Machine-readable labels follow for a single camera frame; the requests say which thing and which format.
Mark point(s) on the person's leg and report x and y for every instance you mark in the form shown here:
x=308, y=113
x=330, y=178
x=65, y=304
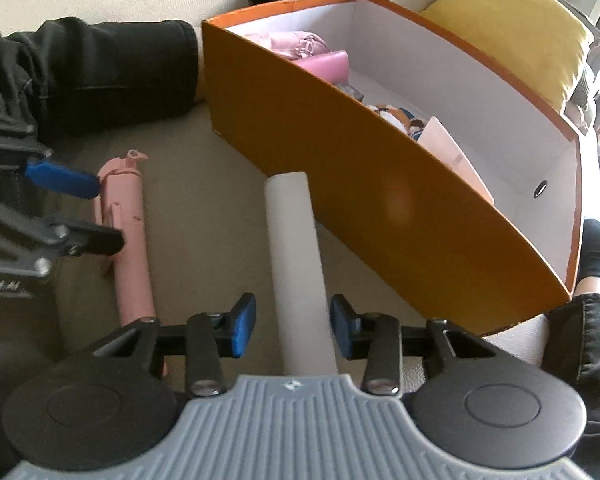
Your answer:
x=105, y=75
x=580, y=350

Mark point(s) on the red panda plush toy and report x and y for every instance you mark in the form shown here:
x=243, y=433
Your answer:
x=395, y=115

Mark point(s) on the orange cardboard box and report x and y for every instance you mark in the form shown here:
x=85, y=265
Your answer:
x=380, y=200

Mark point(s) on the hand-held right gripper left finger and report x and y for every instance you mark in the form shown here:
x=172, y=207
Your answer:
x=244, y=325

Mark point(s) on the grey cushion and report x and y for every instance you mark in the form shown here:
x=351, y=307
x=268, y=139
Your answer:
x=580, y=95

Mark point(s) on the pink folding stick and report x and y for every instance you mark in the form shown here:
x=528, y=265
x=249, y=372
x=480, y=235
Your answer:
x=130, y=270

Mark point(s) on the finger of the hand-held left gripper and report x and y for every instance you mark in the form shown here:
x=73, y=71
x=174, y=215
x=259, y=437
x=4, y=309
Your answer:
x=90, y=241
x=62, y=179

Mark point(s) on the pink wallet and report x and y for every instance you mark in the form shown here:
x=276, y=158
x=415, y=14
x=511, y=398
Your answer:
x=325, y=66

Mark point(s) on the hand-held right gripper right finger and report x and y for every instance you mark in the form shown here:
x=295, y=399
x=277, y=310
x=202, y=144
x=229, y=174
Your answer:
x=341, y=327

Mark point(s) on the person's left leg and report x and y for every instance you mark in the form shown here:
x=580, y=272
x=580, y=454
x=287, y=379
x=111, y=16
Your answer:
x=105, y=75

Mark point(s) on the beige sofa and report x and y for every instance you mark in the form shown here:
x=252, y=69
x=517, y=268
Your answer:
x=205, y=200

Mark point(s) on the pink quilted pouch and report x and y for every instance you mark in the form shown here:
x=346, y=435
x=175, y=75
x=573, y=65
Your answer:
x=290, y=40

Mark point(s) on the person's right leg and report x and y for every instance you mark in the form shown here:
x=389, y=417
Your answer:
x=580, y=350

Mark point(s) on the yellow pillow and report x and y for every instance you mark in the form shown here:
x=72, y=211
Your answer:
x=520, y=20

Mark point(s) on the white paper tube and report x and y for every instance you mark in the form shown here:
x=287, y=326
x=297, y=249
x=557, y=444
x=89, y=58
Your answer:
x=295, y=260

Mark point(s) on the pale pink card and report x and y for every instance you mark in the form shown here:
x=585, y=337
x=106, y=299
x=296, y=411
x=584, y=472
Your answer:
x=450, y=152

